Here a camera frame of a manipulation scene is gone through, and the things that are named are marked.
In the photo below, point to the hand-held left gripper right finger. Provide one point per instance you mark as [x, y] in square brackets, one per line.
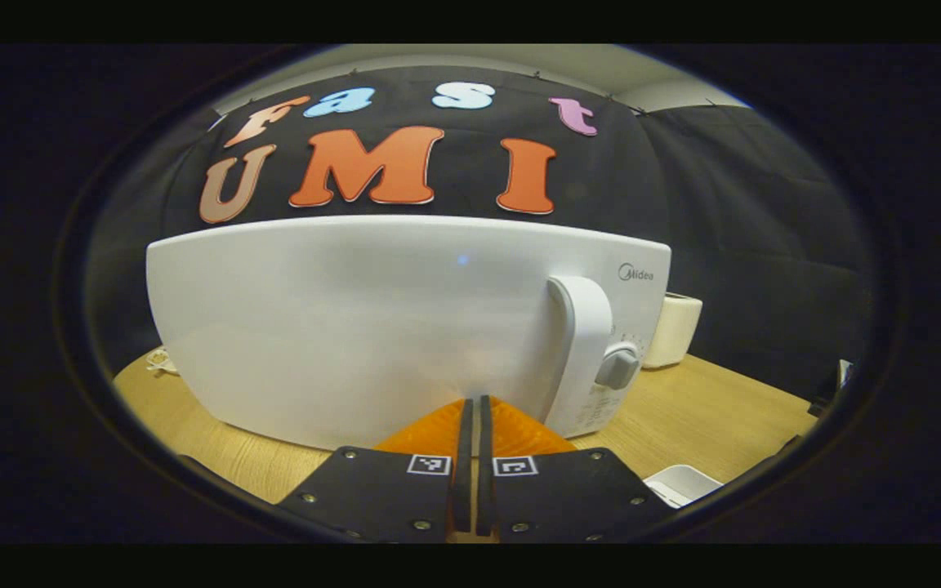
[485, 465]

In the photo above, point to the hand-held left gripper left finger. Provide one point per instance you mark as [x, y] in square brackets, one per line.
[462, 465]

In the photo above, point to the white microwave oven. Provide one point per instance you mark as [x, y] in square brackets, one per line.
[356, 327]

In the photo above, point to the white rectangular tray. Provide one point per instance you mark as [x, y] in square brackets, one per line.
[683, 483]

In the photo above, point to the white square appliance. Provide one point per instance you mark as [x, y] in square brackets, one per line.
[679, 331]

